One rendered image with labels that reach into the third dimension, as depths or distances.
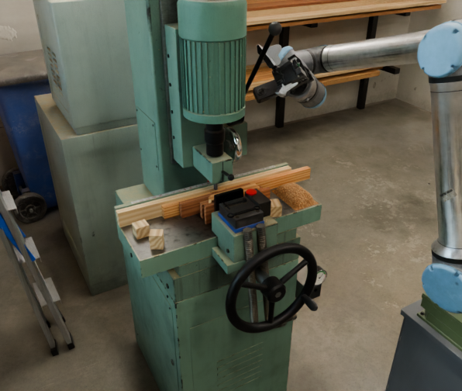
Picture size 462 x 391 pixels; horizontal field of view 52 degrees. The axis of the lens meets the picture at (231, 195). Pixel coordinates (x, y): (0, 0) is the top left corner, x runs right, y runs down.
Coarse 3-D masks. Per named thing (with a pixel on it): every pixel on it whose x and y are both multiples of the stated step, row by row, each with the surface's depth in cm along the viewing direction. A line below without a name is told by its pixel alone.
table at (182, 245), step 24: (192, 216) 142; (288, 216) 143; (312, 216) 148; (120, 240) 140; (144, 240) 131; (168, 240) 131; (192, 240) 131; (216, 240) 133; (144, 264) 125; (168, 264) 129; (240, 264) 128
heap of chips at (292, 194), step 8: (288, 184) 152; (296, 184) 152; (280, 192) 151; (288, 192) 149; (296, 192) 147; (304, 192) 148; (288, 200) 147; (296, 200) 146; (304, 200) 146; (312, 200) 148; (296, 208) 145
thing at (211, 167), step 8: (200, 144) 146; (200, 152) 141; (224, 152) 141; (200, 160) 142; (208, 160) 137; (216, 160) 136; (224, 160) 137; (232, 160) 138; (200, 168) 144; (208, 168) 138; (216, 168) 136; (224, 168) 138; (232, 168) 139; (208, 176) 140; (216, 176) 138; (224, 176) 139
